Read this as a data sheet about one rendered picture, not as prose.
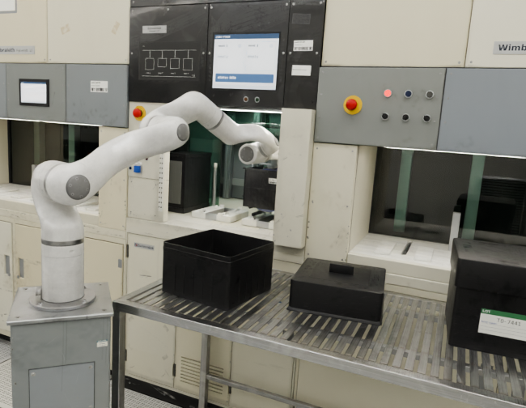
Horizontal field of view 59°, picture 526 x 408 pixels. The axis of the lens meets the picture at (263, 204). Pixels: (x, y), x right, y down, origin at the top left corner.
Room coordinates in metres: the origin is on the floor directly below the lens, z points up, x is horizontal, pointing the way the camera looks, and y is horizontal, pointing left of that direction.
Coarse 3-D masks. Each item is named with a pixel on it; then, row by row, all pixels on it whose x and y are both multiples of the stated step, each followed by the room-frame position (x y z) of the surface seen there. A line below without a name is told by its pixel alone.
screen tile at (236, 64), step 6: (222, 42) 1.94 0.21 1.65; (228, 42) 1.93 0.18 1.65; (234, 42) 1.92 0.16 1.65; (240, 42) 1.91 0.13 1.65; (222, 48) 1.94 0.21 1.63; (228, 48) 1.93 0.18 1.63; (234, 48) 1.92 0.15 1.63; (216, 54) 1.95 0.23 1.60; (240, 54) 1.91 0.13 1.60; (216, 60) 1.95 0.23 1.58; (222, 60) 1.94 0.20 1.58; (228, 60) 1.93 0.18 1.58; (234, 60) 1.92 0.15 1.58; (240, 60) 1.91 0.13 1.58; (216, 66) 1.95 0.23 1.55; (222, 66) 1.94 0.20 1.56; (228, 66) 1.93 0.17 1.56; (234, 66) 1.92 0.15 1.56; (240, 66) 1.91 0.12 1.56
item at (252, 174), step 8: (272, 160) 2.15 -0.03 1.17; (248, 168) 2.10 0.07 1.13; (256, 168) 2.22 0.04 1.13; (248, 176) 2.10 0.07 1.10; (256, 176) 2.09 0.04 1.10; (264, 176) 2.07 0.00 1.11; (272, 176) 2.06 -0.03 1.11; (248, 184) 2.10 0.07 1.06; (256, 184) 2.09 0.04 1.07; (264, 184) 2.07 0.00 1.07; (272, 184) 2.06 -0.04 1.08; (248, 192) 2.10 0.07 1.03; (256, 192) 2.09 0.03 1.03; (264, 192) 2.07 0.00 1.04; (272, 192) 2.06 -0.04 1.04; (248, 200) 2.10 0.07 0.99; (256, 200) 2.08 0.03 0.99; (264, 200) 2.07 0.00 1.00; (272, 200) 2.05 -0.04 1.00; (264, 208) 2.07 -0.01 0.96; (272, 208) 2.05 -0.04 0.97
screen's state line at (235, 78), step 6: (216, 78) 1.95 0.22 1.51; (222, 78) 1.94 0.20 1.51; (228, 78) 1.93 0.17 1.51; (234, 78) 1.92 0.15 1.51; (240, 78) 1.91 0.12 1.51; (246, 78) 1.90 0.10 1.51; (252, 78) 1.89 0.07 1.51; (258, 78) 1.88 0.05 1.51; (264, 78) 1.87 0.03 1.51; (270, 78) 1.86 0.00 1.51
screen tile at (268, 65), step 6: (252, 42) 1.89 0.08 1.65; (258, 42) 1.88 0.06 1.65; (264, 42) 1.87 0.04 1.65; (270, 42) 1.86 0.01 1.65; (252, 48) 1.89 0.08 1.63; (258, 48) 1.88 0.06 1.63; (264, 48) 1.87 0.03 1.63; (246, 54) 1.90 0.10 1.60; (270, 54) 1.86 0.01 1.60; (246, 60) 1.90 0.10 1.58; (252, 60) 1.89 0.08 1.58; (258, 60) 1.88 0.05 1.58; (264, 60) 1.87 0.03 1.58; (270, 60) 1.86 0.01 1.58; (246, 66) 1.90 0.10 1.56; (252, 66) 1.89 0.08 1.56; (258, 66) 1.88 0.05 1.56; (264, 66) 1.87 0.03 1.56; (270, 66) 1.86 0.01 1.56
